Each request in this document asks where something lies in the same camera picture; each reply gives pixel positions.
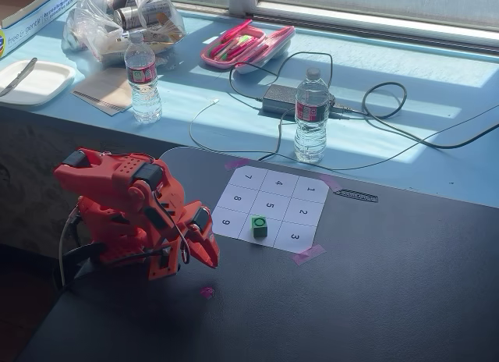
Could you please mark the white numbered grid paper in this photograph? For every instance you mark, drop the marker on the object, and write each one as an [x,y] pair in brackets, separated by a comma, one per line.
[280,198]

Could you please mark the black leather mat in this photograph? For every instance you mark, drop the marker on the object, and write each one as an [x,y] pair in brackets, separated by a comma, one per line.
[390,280]

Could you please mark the white square plate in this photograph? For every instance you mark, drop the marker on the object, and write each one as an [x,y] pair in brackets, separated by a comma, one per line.
[43,83]

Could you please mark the brown paper pad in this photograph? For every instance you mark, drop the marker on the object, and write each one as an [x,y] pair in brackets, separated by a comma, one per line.
[105,89]

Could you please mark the green highlighter pen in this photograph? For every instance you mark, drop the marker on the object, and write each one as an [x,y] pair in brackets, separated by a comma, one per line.
[243,40]

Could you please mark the clear plastic bag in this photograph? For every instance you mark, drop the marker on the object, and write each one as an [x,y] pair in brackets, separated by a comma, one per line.
[89,26]

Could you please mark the green cube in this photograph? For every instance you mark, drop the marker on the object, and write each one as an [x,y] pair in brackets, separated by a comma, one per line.
[259,227]

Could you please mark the clear plastic water bottle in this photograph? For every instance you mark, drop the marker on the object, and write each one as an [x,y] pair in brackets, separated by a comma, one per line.
[142,85]
[310,116]

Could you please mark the black power adapter brick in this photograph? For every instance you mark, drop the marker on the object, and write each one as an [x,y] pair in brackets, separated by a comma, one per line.
[278,96]

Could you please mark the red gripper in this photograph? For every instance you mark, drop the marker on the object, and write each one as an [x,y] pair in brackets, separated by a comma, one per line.
[205,243]

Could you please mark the white window frame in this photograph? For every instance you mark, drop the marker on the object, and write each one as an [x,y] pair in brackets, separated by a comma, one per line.
[370,22]

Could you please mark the red robot arm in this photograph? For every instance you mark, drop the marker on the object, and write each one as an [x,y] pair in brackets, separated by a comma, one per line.
[109,182]

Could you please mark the cardboard detergent box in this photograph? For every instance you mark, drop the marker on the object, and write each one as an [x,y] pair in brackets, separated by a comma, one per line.
[23,9]

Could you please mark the red wrist camera mount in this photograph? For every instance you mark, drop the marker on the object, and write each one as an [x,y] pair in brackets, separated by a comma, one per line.
[161,264]

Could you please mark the pink pencil case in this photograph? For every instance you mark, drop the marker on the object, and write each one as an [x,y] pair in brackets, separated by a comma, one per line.
[273,46]

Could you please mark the pink pen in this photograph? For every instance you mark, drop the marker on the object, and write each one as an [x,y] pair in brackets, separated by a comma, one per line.
[238,29]

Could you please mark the black table clamp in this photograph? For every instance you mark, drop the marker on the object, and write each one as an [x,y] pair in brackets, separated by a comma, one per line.
[83,253]

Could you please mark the plastic knife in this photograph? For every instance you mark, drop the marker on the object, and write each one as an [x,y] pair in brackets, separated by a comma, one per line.
[19,74]

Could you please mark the pink tape strip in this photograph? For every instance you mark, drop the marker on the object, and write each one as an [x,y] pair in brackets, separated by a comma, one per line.
[308,255]
[330,182]
[237,164]

